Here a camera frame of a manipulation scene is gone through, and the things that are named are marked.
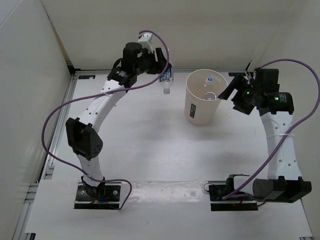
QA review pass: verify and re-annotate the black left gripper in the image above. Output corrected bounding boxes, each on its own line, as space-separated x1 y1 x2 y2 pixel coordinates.
134 48 172 76

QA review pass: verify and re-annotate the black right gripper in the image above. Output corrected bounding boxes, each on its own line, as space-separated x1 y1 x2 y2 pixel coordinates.
217 74 261 116

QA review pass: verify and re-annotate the green white label water bottle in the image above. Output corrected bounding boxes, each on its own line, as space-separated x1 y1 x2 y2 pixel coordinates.
159 64 174 95

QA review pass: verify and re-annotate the clear unlabelled plastic bottle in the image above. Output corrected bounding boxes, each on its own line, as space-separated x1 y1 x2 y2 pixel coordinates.
203 77 214 88

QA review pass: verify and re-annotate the blue label clear water bottle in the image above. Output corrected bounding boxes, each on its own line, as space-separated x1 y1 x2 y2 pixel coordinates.
203 91 217 101

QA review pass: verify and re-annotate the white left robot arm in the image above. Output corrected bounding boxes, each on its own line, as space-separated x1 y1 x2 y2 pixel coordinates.
65 42 170 200

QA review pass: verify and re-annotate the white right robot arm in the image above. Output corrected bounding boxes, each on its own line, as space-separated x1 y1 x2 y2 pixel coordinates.
218 69 312 204

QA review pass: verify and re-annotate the cream plastic bin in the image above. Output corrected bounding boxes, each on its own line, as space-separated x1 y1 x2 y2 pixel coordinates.
184 69 228 125

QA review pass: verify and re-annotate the blue corner sticker right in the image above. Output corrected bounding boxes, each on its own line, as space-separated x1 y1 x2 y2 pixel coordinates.
228 72 246 77

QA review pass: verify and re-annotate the blue corner sticker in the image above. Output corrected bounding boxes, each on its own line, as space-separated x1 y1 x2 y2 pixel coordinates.
78 75 96 80
228 72 246 77

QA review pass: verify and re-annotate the blue corner sticker left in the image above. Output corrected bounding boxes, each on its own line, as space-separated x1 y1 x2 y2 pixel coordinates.
78 75 96 80

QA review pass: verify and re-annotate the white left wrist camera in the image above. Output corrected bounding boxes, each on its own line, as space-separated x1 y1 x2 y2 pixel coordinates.
137 32 154 53

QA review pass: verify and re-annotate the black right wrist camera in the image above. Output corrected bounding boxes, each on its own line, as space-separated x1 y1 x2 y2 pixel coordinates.
253 67 280 93

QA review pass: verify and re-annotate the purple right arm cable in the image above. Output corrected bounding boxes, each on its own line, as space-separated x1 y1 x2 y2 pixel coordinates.
222 58 320 207

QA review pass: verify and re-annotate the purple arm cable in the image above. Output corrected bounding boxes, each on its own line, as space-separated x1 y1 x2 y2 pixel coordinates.
222 58 320 207
41 30 174 210

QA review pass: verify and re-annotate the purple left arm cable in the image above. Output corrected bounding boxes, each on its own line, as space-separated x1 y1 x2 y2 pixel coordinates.
41 30 174 210

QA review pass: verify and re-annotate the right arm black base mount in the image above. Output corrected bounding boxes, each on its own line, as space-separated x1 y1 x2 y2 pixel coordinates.
203 180 258 211

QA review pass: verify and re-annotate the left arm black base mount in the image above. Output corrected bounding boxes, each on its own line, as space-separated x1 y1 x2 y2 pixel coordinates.
73 182 122 210

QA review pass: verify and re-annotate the aluminium table edge rail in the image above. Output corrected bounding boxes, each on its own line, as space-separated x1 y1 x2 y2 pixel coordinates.
12 72 78 240

